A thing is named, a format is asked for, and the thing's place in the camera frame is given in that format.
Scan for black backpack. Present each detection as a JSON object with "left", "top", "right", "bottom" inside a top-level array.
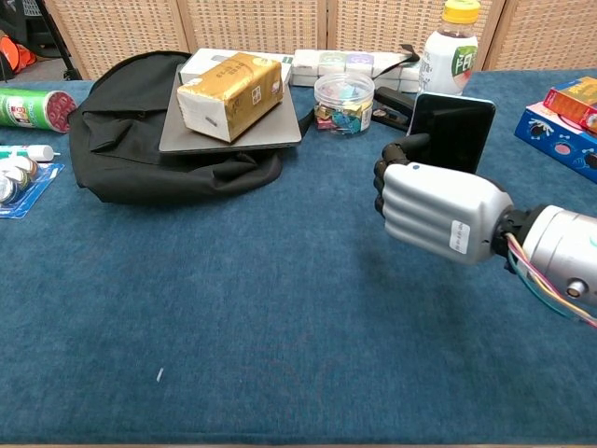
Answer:
[{"left": 68, "top": 49, "right": 314, "bottom": 205}]

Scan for grey laptop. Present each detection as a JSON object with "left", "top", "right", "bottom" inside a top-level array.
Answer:
[{"left": 158, "top": 64, "right": 304, "bottom": 155}]

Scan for black tripod stand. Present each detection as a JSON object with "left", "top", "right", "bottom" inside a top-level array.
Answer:
[{"left": 35, "top": 0, "right": 83, "bottom": 81}]

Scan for pale plain card box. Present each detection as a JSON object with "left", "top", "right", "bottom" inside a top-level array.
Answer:
[
  {"left": 292, "top": 49, "right": 323, "bottom": 75},
  {"left": 371, "top": 51, "right": 423, "bottom": 81}
]

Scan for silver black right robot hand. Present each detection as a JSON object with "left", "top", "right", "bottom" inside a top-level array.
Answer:
[{"left": 372, "top": 133, "right": 514, "bottom": 266}]

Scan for orange red small box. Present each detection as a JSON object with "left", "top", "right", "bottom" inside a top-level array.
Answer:
[{"left": 543, "top": 77, "right": 597, "bottom": 135}]

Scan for wicker folding screen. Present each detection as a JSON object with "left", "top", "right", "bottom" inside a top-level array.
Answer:
[{"left": 44, "top": 0, "right": 597, "bottom": 81}]

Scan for clear jar of binder clips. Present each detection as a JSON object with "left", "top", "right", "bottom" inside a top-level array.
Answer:
[{"left": 312, "top": 72, "right": 376, "bottom": 134}]

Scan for coloured wrist wire bundle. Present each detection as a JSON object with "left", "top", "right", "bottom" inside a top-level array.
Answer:
[{"left": 506, "top": 231, "right": 597, "bottom": 329}]

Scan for black stapler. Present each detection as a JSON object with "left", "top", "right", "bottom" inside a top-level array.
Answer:
[{"left": 372, "top": 86, "right": 418, "bottom": 133}]

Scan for gold tissue pack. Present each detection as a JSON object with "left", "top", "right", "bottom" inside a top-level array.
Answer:
[{"left": 176, "top": 51, "right": 285, "bottom": 144}]

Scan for card box purple print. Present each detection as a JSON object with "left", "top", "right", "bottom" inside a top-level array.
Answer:
[{"left": 344, "top": 51, "right": 375, "bottom": 77}]

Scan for orange object on floor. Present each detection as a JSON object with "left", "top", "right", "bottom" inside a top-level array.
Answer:
[{"left": 0, "top": 35, "right": 37, "bottom": 75}]

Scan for green chips can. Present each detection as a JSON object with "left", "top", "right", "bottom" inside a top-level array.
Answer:
[{"left": 0, "top": 86, "right": 78, "bottom": 134}]

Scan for white glue stick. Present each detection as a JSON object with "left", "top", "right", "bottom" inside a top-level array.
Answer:
[{"left": 0, "top": 144, "right": 61, "bottom": 163}]

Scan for white bottle yellow cap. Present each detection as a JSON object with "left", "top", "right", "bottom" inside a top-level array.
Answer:
[{"left": 417, "top": 0, "right": 479, "bottom": 98}]

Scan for card box green print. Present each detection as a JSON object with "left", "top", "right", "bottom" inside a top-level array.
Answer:
[{"left": 318, "top": 50, "right": 349, "bottom": 77}]

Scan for white usb hub box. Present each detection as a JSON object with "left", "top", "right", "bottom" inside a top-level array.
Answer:
[{"left": 179, "top": 48, "right": 295, "bottom": 88}]

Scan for blue tablecloth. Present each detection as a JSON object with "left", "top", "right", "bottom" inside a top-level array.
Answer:
[{"left": 0, "top": 68, "right": 597, "bottom": 445}]

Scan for black smartphone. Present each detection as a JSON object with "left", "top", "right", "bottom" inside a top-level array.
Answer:
[{"left": 406, "top": 91, "right": 496, "bottom": 175}]

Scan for blue box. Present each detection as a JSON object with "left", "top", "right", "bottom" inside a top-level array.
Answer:
[{"left": 513, "top": 101, "right": 597, "bottom": 184}]

